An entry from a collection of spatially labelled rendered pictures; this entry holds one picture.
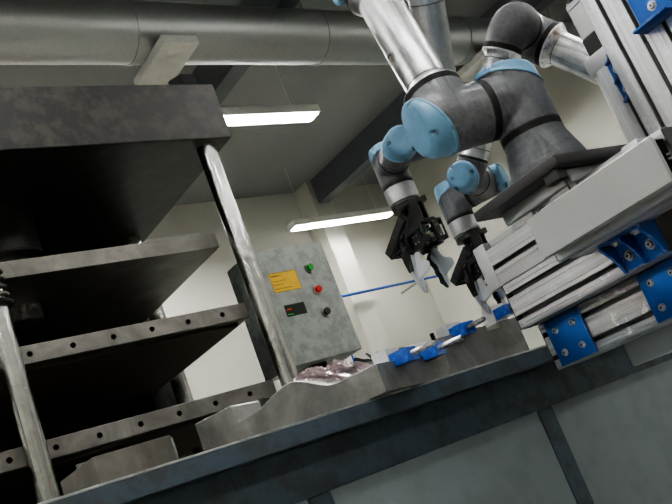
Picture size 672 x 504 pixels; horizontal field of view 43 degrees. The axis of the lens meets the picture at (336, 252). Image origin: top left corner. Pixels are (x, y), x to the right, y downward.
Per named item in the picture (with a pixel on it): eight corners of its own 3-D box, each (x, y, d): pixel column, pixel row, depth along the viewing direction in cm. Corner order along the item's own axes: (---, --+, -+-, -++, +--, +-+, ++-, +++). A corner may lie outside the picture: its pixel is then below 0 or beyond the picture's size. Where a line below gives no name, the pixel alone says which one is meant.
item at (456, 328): (497, 327, 186) (487, 304, 187) (481, 331, 183) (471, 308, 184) (459, 347, 196) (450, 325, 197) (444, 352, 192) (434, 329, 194)
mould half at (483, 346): (531, 352, 201) (507, 299, 204) (453, 376, 185) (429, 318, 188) (406, 412, 238) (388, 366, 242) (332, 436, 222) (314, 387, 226)
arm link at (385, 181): (368, 142, 198) (363, 158, 206) (386, 184, 195) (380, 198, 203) (400, 133, 200) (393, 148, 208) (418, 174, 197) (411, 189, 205)
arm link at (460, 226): (442, 228, 227) (463, 225, 232) (449, 244, 225) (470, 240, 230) (460, 215, 221) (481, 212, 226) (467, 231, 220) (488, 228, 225)
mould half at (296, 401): (454, 374, 180) (434, 326, 183) (386, 391, 159) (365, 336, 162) (287, 450, 207) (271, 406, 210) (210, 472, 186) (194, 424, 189)
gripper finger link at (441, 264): (460, 279, 194) (437, 245, 194) (444, 290, 198) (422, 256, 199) (468, 274, 196) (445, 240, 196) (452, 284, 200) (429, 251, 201)
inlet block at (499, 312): (536, 308, 214) (527, 288, 215) (523, 311, 211) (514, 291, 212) (501, 326, 223) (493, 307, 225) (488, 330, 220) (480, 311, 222)
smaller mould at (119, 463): (181, 471, 158) (169, 434, 159) (103, 496, 148) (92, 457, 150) (142, 493, 173) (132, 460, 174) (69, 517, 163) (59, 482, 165)
